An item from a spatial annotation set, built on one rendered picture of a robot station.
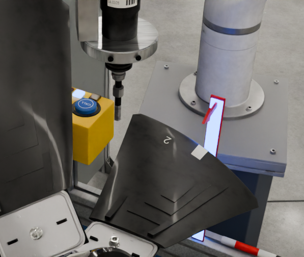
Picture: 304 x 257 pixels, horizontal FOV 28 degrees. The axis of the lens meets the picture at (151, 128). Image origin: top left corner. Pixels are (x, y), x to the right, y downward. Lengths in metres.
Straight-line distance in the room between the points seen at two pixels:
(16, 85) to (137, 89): 2.44
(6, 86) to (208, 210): 0.32
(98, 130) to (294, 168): 1.71
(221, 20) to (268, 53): 2.30
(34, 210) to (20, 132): 0.08
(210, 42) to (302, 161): 1.60
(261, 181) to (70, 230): 0.76
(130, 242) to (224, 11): 0.61
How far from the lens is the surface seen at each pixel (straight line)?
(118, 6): 0.53
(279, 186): 2.65
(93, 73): 2.22
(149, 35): 0.56
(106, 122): 1.16
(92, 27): 0.54
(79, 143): 1.13
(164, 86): 1.40
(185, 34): 3.61
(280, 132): 1.31
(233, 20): 1.23
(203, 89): 1.33
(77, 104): 1.14
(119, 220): 0.77
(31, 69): 0.69
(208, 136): 1.03
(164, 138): 0.91
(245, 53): 1.28
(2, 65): 0.69
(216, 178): 0.89
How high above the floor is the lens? 1.75
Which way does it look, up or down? 38 degrees down
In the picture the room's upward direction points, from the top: 4 degrees clockwise
